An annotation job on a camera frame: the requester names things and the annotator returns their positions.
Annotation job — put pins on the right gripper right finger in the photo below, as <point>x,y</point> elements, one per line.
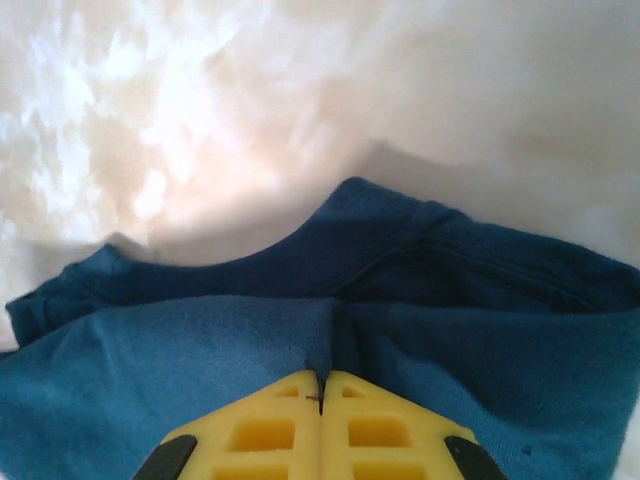
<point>380,435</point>

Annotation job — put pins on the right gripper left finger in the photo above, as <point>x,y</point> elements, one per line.
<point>260,435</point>

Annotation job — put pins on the navy blue t-shirt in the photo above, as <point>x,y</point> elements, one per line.
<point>450,300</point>

